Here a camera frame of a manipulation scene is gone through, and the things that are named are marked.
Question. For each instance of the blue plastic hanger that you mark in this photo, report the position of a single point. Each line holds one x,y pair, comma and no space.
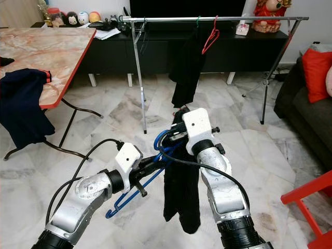
129,199

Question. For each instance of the navy t-shirt red collar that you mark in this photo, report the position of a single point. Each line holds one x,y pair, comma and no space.
23,109

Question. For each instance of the white pink small package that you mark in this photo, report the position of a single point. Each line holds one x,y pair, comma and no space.
241,28

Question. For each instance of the red plastic stool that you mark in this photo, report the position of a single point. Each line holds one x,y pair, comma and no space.
303,193

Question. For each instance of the silver metal clothes rack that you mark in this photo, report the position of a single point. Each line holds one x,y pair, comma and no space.
171,19

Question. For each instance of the red plastic hanger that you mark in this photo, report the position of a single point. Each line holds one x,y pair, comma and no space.
211,40

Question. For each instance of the black printed t-shirt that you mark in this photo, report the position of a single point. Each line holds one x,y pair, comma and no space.
187,67

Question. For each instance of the light wooden sideboard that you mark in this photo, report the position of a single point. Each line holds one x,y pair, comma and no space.
21,13

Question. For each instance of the black tv cabinet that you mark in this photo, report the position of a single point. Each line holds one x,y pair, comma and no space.
109,55

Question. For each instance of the red laughing buddha statue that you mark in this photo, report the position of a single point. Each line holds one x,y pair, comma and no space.
271,15

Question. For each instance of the black television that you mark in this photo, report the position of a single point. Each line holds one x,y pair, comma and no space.
187,7

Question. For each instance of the white round plush toy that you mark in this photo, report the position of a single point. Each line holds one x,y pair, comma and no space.
83,18

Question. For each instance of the brown round plush toy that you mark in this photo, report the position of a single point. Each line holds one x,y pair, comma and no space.
71,19

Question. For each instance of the pink cat plush pillow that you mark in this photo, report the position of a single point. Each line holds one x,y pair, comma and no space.
329,83

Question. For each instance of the orange round plush toy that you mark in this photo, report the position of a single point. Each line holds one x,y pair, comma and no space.
94,17

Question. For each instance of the black pouch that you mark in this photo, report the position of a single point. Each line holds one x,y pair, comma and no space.
113,24

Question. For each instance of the black flat garment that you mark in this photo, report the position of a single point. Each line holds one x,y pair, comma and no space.
6,61

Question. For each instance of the red lid jar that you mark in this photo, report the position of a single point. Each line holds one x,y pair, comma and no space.
53,18

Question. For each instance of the gold blue trophy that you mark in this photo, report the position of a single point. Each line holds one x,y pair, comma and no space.
42,10

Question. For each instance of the red cushion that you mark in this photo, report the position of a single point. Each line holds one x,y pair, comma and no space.
315,75

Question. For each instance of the dark brown fabric sofa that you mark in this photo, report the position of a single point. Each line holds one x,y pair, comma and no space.
303,119

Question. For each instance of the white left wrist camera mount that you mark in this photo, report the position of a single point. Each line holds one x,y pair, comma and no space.
128,156

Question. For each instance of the green plastic hanger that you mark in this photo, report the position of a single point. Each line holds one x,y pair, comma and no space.
198,20

